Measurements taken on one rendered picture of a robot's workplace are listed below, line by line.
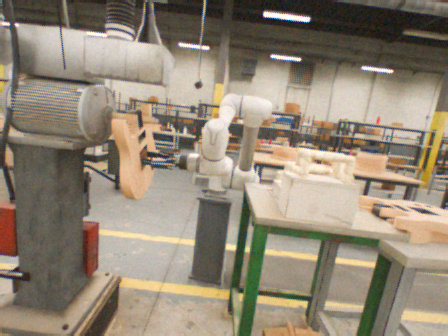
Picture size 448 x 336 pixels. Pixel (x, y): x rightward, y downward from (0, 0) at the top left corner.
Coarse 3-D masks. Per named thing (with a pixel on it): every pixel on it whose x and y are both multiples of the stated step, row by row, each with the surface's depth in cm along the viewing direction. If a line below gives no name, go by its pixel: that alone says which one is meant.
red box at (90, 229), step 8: (88, 224) 133; (96, 224) 135; (88, 232) 127; (96, 232) 135; (88, 240) 128; (96, 240) 137; (88, 248) 129; (96, 248) 138; (88, 256) 130; (96, 256) 139; (88, 264) 131; (96, 264) 140; (88, 272) 132
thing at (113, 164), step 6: (108, 144) 126; (114, 144) 126; (108, 150) 127; (114, 150) 127; (108, 156) 128; (114, 156) 128; (108, 162) 128; (114, 162) 128; (120, 162) 128; (90, 168) 127; (108, 168) 129; (114, 168) 129; (102, 174) 130; (114, 174) 130; (114, 180) 133
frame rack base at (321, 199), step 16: (288, 176) 95; (320, 176) 100; (288, 192) 92; (304, 192) 91; (320, 192) 90; (336, 192) 90; (352, 192) 90; (288, 208) 92; (304, 208) 92; (320, 208) 92; (336, 208) 91; (352, 208) 91; (336, 224) 93; (352, 224) 92
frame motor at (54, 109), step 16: (32, 80) 97; (48, 80) 98; (16, 96) 93; (32, 96) 94; (48, 96) 93; (64, 96) 93; (80, 96) 94; (96, 96) 96; (112, 96) 109; (16, 112) 94; (32, 112) 94; (48, 112) 94; (64, 112) 93; (80, 112) 93; (96, 112) 97; (16, 128) 99; (32, 128) 98; (48, 128) 98; (64, 128) 97; (80, 128) 96; (96, 128) 98
